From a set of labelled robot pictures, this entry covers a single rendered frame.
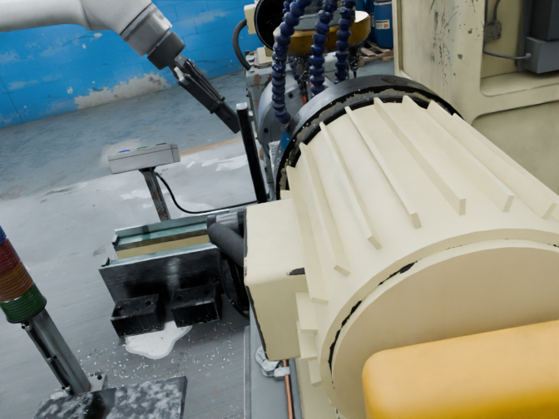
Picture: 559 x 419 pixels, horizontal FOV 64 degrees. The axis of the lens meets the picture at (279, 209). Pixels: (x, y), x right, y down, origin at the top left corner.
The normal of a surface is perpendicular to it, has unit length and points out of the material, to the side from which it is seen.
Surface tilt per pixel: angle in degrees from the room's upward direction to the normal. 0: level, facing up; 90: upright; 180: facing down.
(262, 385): 0
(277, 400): 0
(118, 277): 90
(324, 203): 45
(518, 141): 90
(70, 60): 90
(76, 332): 0
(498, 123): 90
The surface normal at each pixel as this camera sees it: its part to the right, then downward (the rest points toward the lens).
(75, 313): -0.17, -0.84
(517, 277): 0.07, 0.51
